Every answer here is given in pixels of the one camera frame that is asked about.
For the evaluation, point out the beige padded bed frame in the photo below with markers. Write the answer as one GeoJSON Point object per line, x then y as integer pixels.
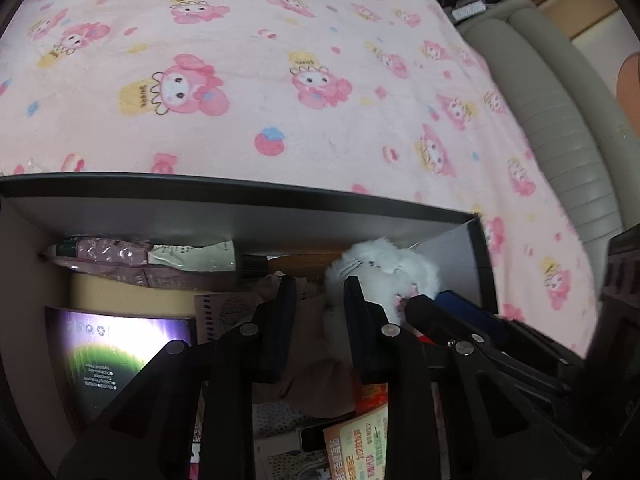
{"type": "Point", "coordinates": [550, 110]}

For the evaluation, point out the peach round object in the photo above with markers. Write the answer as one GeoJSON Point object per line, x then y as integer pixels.
{"type": "Point", "coordinates": [631, 80]}

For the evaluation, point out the black box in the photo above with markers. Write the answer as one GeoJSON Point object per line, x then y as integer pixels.
{"type": "Point", "coordinates": [200, 210]}

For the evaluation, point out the purple screen protector box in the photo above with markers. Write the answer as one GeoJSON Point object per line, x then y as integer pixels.
{"type": "Point", "coordinates": [100, 360]}

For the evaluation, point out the small white device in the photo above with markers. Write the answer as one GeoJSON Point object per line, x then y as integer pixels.
{"type": "Point", "coordinates": [470, 11]}

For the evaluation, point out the red envelope packet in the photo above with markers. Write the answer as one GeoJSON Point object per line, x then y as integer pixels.
{"type": "Point", "coordinates": [372, 395]}

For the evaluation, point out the white plush toy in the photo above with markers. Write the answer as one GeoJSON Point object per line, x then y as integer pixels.
{"type": "Point", "coordinates": [380, 265]}

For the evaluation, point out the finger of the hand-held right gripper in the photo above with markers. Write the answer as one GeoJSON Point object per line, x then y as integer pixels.
{"type": "Point", "coordinates": [465, 310]}
{"type": "Point", "coordinates": [425, 312]}

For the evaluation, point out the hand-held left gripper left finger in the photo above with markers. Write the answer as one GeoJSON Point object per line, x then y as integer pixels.
{"type": "Point", "coordinates": [282, 320]}

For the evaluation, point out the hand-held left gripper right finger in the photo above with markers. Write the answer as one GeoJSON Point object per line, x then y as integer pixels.
{"type": "Point", "coordinates": [355, 330]}

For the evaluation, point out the orange printed leaflet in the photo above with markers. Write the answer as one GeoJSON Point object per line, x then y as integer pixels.
{"type": "Point", "coordinates": [355, 445]}

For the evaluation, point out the beige cloth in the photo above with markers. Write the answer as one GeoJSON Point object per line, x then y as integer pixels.
{"type": "Point", "coordinates": [315, 385]}

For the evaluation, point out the pink printed blanket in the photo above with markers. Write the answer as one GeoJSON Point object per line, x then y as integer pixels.
{"type": "Point", "coordinates": [250, 35]}

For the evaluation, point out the cream flat pouch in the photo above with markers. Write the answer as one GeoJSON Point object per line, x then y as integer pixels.
{"type": "Point", "coordinates": [150, 300]}

